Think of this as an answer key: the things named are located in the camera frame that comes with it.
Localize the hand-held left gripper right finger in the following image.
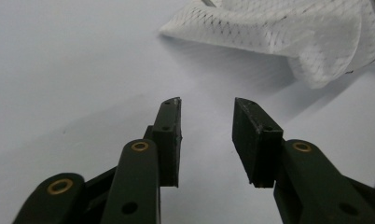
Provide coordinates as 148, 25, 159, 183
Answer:
231, 97, 285, 189

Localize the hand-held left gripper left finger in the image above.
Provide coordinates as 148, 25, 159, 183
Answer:
143, 96, 183, 189

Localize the white mesh garment grey stripe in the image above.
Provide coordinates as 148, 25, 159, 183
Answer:
159, 0, 375, 90

